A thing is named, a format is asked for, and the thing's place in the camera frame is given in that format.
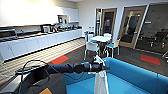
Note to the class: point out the white clothes hanger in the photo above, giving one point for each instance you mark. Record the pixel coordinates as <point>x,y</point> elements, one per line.
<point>99,60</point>

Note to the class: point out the white shirt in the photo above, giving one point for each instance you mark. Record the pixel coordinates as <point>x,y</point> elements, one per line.
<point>101,83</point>

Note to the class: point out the all white chair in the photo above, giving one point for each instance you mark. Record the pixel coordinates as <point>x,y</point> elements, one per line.
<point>92,47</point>

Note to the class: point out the white chair blue seat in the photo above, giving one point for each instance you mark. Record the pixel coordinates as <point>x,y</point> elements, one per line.
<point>90,36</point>
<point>107,35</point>
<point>114,45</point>

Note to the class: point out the white round cafe table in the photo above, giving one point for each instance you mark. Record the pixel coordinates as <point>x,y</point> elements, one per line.
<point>100,39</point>

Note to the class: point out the blue sofa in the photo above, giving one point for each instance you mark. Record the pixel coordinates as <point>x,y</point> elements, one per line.
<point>133,78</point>

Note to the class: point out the small waste bin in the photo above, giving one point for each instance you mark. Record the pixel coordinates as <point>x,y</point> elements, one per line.
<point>86,35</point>

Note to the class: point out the narrow wooden framed glass door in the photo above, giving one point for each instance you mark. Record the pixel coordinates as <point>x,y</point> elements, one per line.
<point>108,21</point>

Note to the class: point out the wide wooden framed glass door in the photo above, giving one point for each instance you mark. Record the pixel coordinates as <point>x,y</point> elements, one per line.
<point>131,26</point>

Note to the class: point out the black coffee machine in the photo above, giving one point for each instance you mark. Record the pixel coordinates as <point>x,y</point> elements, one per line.
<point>46,28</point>

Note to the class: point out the white kitchen base cabinets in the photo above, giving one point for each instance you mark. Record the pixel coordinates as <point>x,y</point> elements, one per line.
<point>33,45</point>

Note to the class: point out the dark kitchen counter top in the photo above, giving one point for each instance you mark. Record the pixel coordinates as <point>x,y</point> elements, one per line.
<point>30,34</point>

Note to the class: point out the countertop microwave oven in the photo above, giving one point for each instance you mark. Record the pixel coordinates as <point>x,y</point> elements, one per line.
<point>7,33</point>

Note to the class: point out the white kitchen wall cabinets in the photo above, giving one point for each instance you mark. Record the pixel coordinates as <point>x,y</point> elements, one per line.
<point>33,11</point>

